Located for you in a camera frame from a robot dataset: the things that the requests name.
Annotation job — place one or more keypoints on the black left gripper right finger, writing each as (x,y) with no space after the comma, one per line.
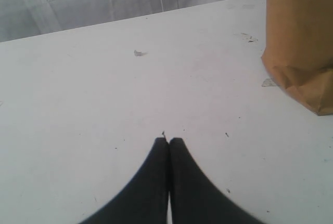
(194,198)

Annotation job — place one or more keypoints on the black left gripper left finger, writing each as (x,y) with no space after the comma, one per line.
(145,197)

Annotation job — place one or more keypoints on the brown paper shopping bag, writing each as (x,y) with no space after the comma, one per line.
(298,52)

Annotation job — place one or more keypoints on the small tape scrap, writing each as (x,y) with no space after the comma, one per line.
(269,82)

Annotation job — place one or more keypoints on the small paper scrap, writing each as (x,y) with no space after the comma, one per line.
(139,53)

